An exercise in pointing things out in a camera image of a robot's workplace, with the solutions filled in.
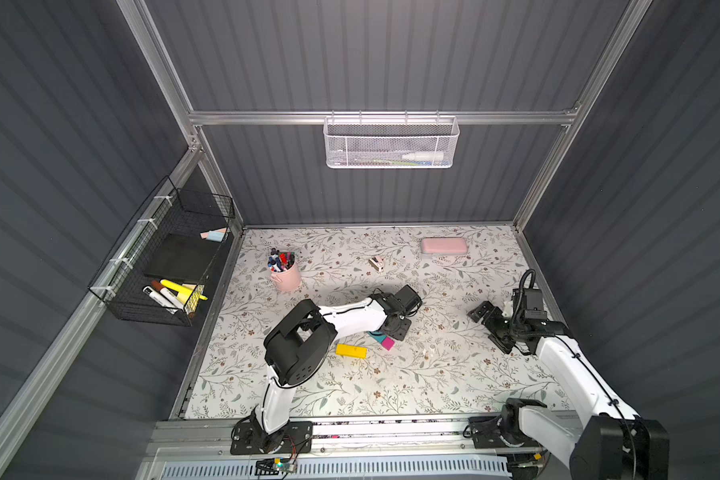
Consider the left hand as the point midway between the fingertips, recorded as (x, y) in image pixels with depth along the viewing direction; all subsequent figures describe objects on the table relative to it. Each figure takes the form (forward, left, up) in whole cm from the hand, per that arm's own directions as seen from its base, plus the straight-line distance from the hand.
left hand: (400, 331), depth 91 cm
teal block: (-6, +7, +9) cm, 13 cm away
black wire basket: (-4, +62, +34) cm, 71 cm away
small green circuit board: (-33, +30, -1) cm, 45 cm away
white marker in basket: (-5, +57, +27) cm, 63 cm away
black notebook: (+7, +56, +28) cm, 63 cm away
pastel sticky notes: (+16, +52, +27) cm, 60 cm away
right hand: (-1, -22, +8) cm, 24 cm away
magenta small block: (-4, +4, 0) cm, 5 cm away
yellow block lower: (-6, +15, 0) cm, 16 cm away
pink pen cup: (+16, +36, +10) cm, 41 cm away
